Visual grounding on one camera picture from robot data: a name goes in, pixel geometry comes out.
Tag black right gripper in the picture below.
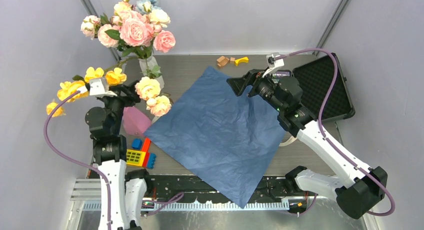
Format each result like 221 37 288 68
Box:
227 66 285 113

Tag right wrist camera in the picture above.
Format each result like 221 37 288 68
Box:
262 52 286 78

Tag dark blue wrapping paper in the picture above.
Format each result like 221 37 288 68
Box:
145 67 285 208

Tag orange toy bar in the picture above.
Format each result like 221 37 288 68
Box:
141 138 151 168

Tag black poker chip case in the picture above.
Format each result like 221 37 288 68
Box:
272 53 356 122

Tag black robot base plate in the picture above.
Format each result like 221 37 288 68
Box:
144 175 314 204

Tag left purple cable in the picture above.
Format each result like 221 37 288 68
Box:
43 89 185 230

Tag pink flowers in vase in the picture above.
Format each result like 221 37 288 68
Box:
80 0 176 59

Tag blue studded toy brick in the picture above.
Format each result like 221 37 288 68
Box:
144 152 157 169

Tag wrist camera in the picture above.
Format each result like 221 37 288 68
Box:
262 52 286 78
77 77 117 98

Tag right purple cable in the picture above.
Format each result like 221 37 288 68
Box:
276 48 396 217

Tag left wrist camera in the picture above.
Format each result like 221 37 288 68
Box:
77 77 117 98

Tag yellow flower stems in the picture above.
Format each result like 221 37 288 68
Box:
46 57 135 117

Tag cream satin ribbon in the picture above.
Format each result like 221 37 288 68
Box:
279 136 297 147

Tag yellow wooden arch block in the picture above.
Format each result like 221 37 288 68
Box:
234 56 249 66

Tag yellow grid toy block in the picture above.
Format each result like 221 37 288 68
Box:
126 149 146 167

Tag purple cable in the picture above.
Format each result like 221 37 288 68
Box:
276 48 396 217
43 89 185 230

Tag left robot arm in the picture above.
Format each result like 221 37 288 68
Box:
85 77 154 230

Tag white ribbed vase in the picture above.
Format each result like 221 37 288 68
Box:
138 55 165 89

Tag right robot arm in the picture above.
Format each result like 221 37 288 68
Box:
226 69 388 219

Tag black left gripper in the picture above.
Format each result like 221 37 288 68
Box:
99 80 140 134

